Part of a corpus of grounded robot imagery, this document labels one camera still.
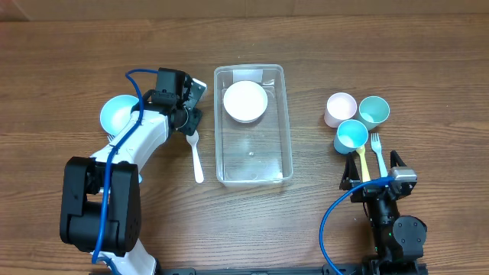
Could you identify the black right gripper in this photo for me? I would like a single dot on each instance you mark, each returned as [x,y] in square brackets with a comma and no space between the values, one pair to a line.
[350,176]

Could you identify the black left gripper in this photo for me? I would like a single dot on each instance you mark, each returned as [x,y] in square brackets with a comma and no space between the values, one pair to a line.
[192,121]

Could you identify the light blue plastic bowl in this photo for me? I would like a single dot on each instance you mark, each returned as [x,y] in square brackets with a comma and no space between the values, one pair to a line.
[116,113]

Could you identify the white plastic bowl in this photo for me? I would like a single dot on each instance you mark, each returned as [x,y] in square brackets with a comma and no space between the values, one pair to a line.
[245,101]

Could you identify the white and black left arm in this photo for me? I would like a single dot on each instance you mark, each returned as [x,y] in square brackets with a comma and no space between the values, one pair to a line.
[101,200]

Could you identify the clear plastic container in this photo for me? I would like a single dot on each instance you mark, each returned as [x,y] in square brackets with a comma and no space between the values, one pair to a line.
[260,152]

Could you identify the yellow plastic utensil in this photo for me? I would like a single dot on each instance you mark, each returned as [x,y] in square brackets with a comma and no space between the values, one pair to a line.
[364,166]

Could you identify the white plastic spoon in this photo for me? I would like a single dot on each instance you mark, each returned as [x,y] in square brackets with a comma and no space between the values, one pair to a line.
[192,140]

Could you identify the green plastic cup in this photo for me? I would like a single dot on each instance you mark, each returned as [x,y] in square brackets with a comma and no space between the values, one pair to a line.
[373,111]

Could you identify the pink plastic cup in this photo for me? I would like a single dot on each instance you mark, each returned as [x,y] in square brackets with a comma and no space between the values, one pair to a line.
[339,107]

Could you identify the light blue plastic fork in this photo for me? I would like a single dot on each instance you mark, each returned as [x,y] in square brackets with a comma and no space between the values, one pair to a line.
[110,138]

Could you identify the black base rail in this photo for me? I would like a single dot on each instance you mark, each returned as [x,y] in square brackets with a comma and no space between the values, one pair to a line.
[267,270]

